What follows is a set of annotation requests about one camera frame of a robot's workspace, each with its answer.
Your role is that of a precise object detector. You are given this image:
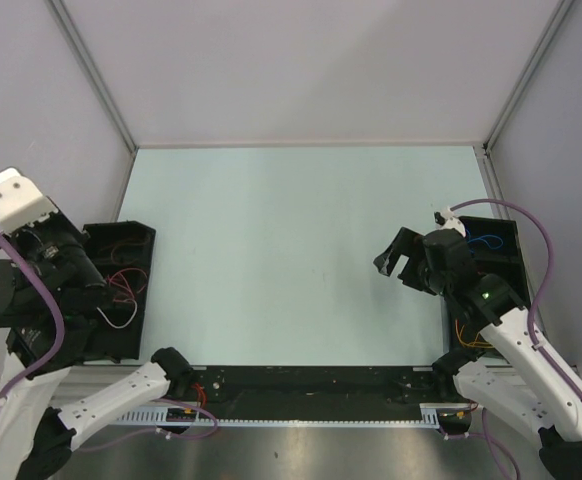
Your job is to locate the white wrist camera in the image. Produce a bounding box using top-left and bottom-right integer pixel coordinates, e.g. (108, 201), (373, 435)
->
(0, 167), (59, 234)
(434, 207), (467, 238)

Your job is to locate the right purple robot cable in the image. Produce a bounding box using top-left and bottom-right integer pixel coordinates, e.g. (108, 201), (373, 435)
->
(445, 198), (582, 476)

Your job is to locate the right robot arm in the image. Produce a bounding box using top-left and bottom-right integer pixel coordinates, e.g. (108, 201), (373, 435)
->
(373, 220), (582, 479)

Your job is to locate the blue wire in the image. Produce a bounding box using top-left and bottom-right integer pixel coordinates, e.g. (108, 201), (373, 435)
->
(465, 232), (505, 251)

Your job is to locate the dark brown wire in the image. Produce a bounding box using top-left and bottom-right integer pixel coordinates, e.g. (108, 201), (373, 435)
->
(98, 234), (151, 264)

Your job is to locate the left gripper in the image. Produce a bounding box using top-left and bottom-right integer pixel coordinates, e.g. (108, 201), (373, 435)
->
(0, 201), (114, 294)

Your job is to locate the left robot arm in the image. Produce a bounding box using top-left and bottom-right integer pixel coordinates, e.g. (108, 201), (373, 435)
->
(0, 213), (193, 479)

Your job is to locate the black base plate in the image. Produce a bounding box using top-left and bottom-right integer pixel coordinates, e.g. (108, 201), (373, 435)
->
(166, 366), (476, 422)

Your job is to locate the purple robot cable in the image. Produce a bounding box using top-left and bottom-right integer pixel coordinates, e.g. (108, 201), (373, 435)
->
(445, 198), (582, 476)
(0, 207), (220, 456)

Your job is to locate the black sorting bin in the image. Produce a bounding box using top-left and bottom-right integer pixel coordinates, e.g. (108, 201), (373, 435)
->
(57, 221), (156, 363)
(444, 215), (531, 359)

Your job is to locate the red wire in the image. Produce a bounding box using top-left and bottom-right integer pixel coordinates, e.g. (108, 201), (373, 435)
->
(105, 267), (151, 306)

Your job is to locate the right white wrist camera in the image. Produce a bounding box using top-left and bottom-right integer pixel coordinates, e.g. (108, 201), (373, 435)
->
(434, 207), (467, 238)

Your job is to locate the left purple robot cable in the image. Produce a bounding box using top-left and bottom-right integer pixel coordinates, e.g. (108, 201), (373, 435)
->
(0, 207), (220, 456)

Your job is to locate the right black sorting bin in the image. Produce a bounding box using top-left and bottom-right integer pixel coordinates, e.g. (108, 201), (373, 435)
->
(444, 215), (531, 359)

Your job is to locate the aluminium frame rail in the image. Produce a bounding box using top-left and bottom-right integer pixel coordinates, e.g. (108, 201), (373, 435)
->
(45, 0), (138, 153)

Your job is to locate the left black sorting bin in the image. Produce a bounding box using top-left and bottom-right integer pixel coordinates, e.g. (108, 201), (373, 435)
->
(57, 221), (156, 363)

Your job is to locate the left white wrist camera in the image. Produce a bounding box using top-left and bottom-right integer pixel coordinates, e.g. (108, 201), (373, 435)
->
(0, 167), (59, 234)

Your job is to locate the yellow wire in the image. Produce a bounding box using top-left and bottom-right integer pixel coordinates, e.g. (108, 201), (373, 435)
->
(455, 319), (495, 350)

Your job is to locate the white slotted cable duct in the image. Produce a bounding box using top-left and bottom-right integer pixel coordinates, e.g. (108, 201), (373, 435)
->
(113, 406), (440, 429)

